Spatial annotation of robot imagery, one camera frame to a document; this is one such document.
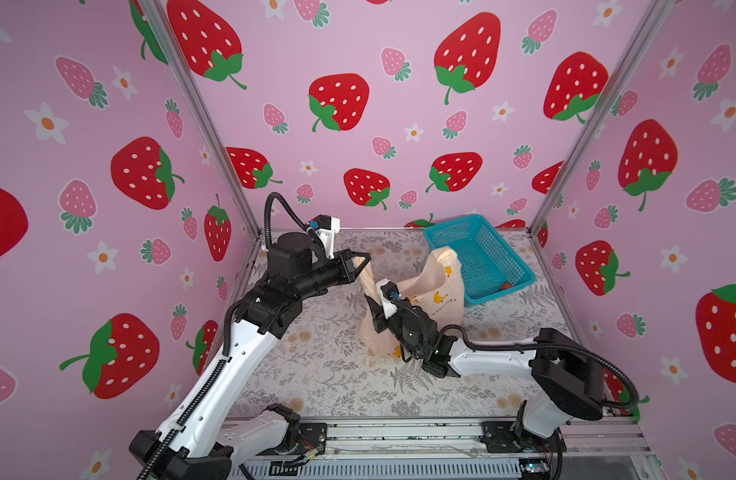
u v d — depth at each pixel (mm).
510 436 730
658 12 683
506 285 1013
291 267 464
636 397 716
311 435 739
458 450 731
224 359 412
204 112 858
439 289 724
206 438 387
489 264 1100
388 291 640
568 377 446
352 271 592
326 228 573
